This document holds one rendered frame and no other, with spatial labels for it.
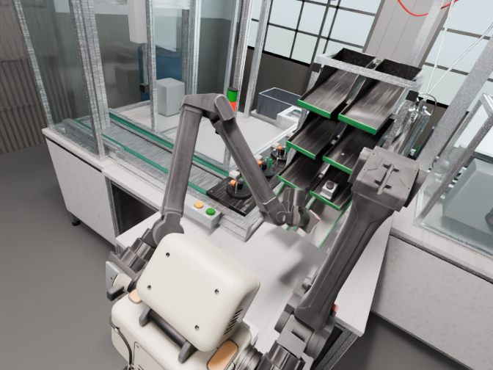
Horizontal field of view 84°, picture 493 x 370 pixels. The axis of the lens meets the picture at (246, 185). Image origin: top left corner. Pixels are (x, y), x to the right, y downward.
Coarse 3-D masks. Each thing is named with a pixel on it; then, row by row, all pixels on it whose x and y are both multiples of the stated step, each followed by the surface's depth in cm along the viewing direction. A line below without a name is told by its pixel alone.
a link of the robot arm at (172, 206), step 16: (192, 96) 74; (208, 96) 75; (192, 112) 74; (208, 112) 79; (192, 128) 75; (176, 144) 74; (192, 144) 75; (176, 160) 73; (192, 160) 76; (176, 176) 73; (176, 192) 73; (176, 208) 73; (160, 224) 70; (176, 224) 71; (160, 240) 69
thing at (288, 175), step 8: (296, 152) 116; (296, 160) 119; (304, 160) 118; (312, 160) 118; (320, 160) 117; (288, 168) 117; (296, 168) 116; (304, 168) 116; (312, 168) 115; (320, 168) 110; (280, 176) 115; (288, 176) 115; (296, 176) 114; (304, 176) 113; (312, 176) 113; (288, 184) 112; (296, 184) 112; (304, 184) 111
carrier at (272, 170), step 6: (258, 156) 167; (264, 162) 154; (270, 162) 158; (276, 162) 154; (264, 168) 156; (270, 168) 159; (276, 168) 164; (240, 174) 153; (264, 174) 153; (270, 174) 154; (276, 174) 158; (270, 180) 152; (276, 180) 153
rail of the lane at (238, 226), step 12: (120, 156) 152; (132, 156) 151; (132, 168) 151; (144, 168) 145; (156, 168) 146; (144, 180) 150; (156, 180) 143; (192, 192) 134; (216, 204) 130; (228, 216) 125; (240, 216) 126; (228, 228) 130; (240, 228) 124
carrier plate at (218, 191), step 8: (240, 176) 151; (216, 184) 141; (224, 184) 142; (208, 192) 135; (216, 192) 136; (224, 192) 137; (224, 200) 132; (232, 200) 133; (240, 200) 134; (248, 200) 135; (232, 208) 130; (240, 208) 129; (248, 208) 130
